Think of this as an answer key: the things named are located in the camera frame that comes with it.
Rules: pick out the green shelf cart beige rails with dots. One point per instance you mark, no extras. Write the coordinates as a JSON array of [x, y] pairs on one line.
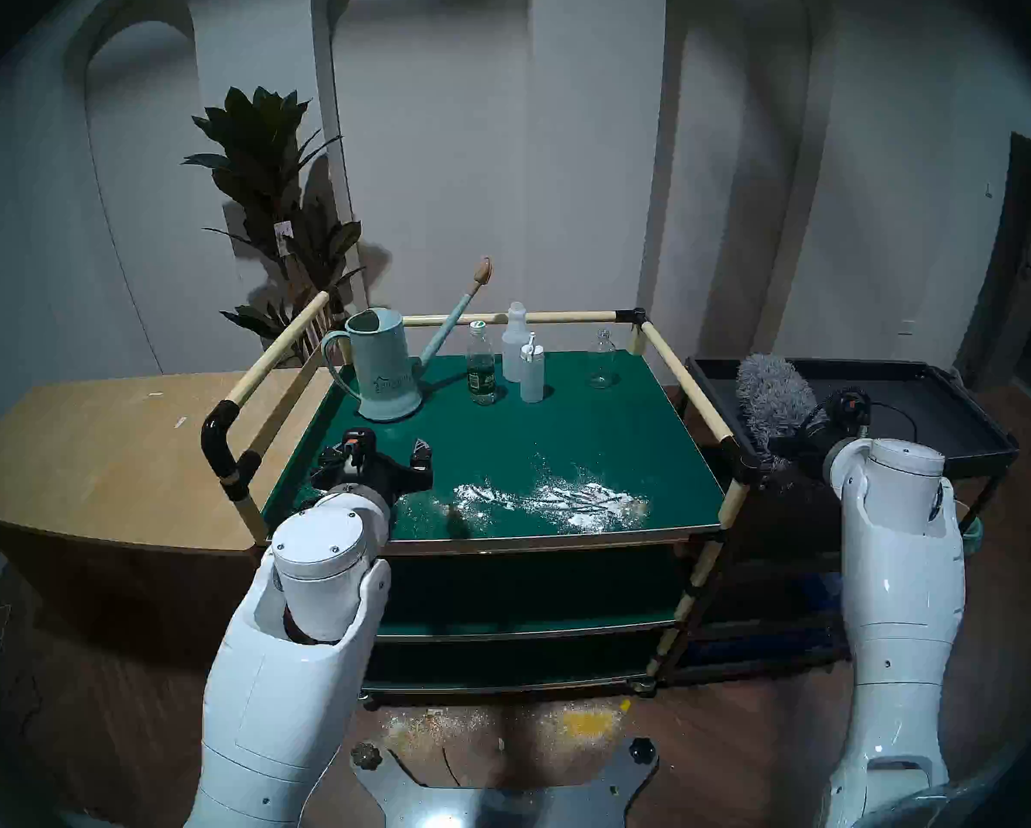
[[567, 421]]

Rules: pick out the white powder spill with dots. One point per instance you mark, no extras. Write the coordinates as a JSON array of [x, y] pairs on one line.
[[584, 498]]

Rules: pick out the blue storage bin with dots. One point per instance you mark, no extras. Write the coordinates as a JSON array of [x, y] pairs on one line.
[[826, 593]]

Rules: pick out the white nozzle squeeze bottle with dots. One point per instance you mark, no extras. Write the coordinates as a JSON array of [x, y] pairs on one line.
[[532, 378]]

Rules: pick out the light blue watering can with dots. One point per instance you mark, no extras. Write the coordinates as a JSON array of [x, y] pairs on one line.
[[386, 369]]

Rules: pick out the white plant price tag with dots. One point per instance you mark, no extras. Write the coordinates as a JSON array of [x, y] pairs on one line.
[[283, 235]]

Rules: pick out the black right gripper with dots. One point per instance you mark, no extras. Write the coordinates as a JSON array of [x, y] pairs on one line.
[[839, 417]]

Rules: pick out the tall dark green plant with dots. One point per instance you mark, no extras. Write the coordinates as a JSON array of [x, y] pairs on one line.
[[265, 171]]

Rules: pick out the green label water bottle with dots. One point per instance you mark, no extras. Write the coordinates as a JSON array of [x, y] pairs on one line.
[[482, 369]]

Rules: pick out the teal and white container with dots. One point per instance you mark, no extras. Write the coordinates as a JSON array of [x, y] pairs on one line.
[[972, 529]]

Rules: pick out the dark door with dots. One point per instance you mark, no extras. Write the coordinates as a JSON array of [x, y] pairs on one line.
[[1011, 257]]

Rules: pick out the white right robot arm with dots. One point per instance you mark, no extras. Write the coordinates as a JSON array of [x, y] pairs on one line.
[[899, 576]]

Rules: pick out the black star knob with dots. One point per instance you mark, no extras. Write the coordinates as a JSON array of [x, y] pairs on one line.
[[643, 751], [365, 756]]

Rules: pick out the grey fluffy duster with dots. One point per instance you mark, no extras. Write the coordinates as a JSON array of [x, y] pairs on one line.
[[774, 399]]

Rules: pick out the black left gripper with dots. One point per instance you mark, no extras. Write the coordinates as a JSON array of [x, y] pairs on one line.
[[369, 468]]

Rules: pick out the black utility cart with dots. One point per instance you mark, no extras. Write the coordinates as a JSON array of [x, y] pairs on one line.
[[938, 395]]

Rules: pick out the white opaque plastic bottle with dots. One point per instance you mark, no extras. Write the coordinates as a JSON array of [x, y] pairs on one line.
[[513, 343]]

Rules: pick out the clear empty bottle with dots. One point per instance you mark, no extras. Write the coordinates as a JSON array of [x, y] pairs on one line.
[[602, 365]]

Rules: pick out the light wooden table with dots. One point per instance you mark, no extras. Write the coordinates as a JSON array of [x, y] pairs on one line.
[[93, 455]]

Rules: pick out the grey metal robot base plate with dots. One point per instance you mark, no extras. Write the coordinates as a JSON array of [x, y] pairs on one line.
[[498, 805]]

